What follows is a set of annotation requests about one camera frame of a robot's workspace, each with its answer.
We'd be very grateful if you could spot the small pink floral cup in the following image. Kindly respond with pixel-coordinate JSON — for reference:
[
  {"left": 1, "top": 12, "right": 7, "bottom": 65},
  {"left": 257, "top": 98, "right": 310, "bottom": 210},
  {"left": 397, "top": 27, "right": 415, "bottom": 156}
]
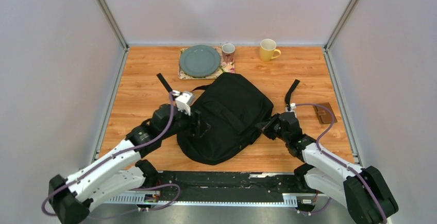
[{"left": 221, "top": 43, "right": 236, "bottom": 63}]

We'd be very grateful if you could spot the black student backpack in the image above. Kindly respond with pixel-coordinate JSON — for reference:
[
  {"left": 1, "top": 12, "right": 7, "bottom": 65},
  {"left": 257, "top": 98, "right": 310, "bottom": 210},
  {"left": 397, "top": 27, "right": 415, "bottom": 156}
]
[{"left": 156, "top": 72, "right": 301, "bottom": 166}]

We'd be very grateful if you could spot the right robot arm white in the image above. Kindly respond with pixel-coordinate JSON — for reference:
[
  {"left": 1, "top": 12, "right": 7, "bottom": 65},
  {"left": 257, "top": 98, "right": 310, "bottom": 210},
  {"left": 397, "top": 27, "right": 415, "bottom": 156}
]
[{"left": 256, "top": 112, "right": 399, "bottom": 223}]

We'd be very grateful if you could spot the grey-green ceramic plate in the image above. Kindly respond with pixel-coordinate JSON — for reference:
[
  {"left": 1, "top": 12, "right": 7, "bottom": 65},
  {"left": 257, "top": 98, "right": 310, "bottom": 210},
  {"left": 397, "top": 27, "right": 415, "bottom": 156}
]
[{"left": 179, "top": 45, "right": 221, "bottom": 77}]

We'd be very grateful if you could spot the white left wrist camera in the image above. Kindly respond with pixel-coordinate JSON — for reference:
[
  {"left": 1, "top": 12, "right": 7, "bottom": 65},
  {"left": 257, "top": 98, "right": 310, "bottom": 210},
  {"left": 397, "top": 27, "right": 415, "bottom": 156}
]
[{"left": 172, "top": 90, "right": 195, "bottom": 116}]

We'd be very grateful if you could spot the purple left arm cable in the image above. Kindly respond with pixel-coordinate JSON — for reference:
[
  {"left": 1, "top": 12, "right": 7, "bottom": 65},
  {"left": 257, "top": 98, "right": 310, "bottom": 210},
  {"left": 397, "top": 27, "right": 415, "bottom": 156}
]
[{"left": 41, "top": 91, "right": 181, "bottom": 216}]

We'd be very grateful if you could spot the brown leather wallet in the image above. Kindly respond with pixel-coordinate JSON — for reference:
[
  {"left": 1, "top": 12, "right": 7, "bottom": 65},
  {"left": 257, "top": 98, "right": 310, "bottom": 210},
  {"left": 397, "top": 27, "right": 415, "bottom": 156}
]
[{"left": 313, "top": 102, "right": 338, "bottom": 124}]

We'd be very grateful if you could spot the floral placemat tray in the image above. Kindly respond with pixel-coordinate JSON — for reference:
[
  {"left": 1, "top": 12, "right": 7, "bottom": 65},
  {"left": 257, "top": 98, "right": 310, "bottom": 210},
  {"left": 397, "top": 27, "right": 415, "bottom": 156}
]
[{"left": 178, "top": 46, "right": 235, "bottom": 80}]

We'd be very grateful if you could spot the yellow ceramic mug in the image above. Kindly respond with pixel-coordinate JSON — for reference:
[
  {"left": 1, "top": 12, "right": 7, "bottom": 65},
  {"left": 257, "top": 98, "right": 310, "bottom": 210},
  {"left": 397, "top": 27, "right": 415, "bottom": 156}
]
[{"left": 259, "top": 39, "right": 281, "bottom": 62}]

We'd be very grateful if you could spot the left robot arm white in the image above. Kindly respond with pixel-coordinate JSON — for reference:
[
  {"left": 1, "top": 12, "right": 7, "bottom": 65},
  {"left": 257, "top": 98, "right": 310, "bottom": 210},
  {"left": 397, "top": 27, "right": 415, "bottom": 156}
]
[{"left": 41, "top": 104, "right": 210, "bottom": 223}]

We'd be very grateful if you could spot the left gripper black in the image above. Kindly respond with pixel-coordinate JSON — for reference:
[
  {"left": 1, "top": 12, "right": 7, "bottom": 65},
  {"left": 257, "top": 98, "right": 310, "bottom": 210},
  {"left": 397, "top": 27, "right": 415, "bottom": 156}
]
[{"left": 161, "top": 105, "right": 211, "bottom": 140}]

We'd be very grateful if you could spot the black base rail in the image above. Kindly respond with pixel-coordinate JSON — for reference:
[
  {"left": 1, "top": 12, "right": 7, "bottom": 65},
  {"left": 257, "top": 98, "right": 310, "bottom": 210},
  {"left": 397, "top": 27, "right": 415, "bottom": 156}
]
[{"left": 154, "top": 171, "right": 321, "bottom": 204}]

